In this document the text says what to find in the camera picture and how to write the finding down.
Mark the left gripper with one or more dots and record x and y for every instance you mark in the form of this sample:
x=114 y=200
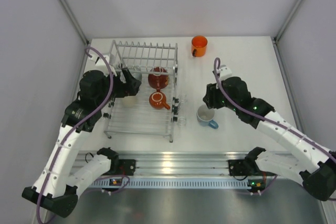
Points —
x=129 y=88

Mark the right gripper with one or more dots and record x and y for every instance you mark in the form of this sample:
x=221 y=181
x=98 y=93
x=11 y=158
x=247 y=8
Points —
x=211 y=97

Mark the blue mug white inside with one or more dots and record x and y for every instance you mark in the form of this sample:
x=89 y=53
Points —
x=205 y=117

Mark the grey-green ceramic mug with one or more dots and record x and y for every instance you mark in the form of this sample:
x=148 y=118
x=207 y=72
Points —
x=136 y=72

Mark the red cup white inside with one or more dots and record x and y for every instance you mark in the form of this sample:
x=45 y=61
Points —
x=157 y=80

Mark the small dark orange cup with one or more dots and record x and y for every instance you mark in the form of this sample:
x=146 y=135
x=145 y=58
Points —
x=158 y=101

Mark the orange mug black handle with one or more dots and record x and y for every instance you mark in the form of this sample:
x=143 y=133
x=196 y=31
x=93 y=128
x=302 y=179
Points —
x=199 y=45

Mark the beige handleless cup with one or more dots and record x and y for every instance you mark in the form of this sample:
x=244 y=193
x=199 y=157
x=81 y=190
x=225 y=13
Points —
x=129 y=101

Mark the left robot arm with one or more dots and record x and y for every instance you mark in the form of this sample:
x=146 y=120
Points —
x=57 y=190

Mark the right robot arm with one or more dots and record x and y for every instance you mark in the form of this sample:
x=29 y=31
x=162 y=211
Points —
x=314 y=168

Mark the clear hook upper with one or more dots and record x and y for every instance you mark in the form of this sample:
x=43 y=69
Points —
x=180 y=99

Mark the clear hook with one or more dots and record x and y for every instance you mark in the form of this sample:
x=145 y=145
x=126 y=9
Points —
x=181 y=121
x=180 y=99

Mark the clear hook lower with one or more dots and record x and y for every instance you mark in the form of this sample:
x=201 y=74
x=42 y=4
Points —
x=181 y=121

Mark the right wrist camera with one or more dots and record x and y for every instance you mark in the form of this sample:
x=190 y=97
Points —
x=222 y=72

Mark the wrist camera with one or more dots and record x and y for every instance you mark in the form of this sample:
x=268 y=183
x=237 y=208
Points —
x=222 y=72
x=103 y=64

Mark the white wire dish rack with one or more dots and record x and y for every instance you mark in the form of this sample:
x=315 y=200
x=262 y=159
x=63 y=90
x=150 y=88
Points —
x=142 y=118

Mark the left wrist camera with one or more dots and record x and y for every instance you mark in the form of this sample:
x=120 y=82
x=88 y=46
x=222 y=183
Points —
x=103 y=64

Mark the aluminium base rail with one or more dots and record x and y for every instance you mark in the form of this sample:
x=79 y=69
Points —
x=182 y=164

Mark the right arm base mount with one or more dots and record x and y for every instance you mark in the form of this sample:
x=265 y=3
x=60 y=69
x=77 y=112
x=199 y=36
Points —
x=241 y=167

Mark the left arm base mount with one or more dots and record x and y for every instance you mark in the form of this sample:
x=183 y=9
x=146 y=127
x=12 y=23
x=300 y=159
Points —
x=118 y=166

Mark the slotted cable duct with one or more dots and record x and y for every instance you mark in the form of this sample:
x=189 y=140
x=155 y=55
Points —
x=176 y=183

